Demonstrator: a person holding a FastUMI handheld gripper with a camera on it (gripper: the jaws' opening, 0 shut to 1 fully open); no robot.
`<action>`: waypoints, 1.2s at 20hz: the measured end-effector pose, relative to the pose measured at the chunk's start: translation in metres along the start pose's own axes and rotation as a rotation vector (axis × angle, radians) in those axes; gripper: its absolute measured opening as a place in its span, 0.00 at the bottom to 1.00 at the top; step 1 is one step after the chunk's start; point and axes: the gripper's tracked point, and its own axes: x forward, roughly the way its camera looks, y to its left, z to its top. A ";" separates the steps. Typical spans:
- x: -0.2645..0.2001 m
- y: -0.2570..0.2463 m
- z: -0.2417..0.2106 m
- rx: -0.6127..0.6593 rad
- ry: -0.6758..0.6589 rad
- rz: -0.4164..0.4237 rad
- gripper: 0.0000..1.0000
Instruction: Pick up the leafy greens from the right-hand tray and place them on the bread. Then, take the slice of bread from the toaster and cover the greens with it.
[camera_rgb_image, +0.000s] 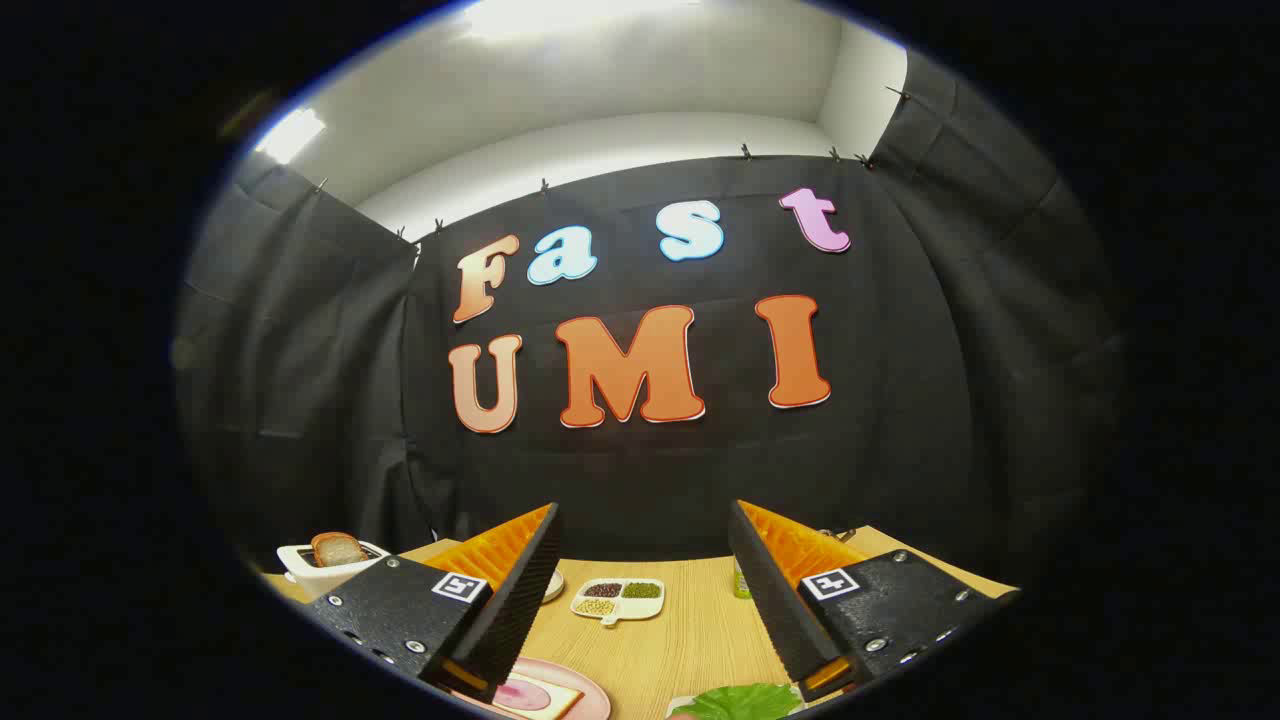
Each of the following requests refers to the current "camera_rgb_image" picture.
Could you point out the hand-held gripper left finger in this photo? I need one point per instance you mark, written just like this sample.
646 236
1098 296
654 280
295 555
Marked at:
520 590

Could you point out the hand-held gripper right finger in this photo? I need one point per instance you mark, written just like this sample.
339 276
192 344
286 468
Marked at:
775 600

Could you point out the green lettuce leaf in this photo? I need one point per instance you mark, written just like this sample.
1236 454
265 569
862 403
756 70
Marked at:
740 702

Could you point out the toasted bread slice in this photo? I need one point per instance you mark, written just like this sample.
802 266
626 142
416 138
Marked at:
338 550

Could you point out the round grey plate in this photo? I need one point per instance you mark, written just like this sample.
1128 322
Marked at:
553 586

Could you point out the silver bottle with green label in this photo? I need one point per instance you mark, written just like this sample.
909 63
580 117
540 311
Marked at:
741 582

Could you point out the pile of yellow soybeans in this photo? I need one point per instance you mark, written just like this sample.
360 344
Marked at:
595 606

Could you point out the pile of dark beans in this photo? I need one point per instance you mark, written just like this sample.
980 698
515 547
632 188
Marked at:
603 590

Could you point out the pink ham slice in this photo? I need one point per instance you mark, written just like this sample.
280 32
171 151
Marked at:
528 696

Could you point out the pile of green beans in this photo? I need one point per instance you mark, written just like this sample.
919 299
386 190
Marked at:
641 590

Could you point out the white divided dish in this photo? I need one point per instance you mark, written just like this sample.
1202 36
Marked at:
640 607

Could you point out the round pink plate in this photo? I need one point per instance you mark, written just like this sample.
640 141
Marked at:
592 697

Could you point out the black backdrop cloth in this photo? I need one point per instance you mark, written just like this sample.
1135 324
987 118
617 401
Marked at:
700 470

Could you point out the white toaster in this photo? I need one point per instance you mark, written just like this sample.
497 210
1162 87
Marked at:
320 580

